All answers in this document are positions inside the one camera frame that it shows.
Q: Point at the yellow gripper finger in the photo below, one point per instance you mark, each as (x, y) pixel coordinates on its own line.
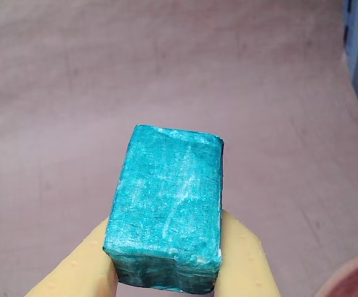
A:
(246, 266)
(79, 269)

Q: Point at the blue rectangular block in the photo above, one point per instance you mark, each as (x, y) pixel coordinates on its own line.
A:
(166, 201)

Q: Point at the brown grid paper mat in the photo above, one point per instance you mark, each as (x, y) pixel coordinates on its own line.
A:
(73, 92)

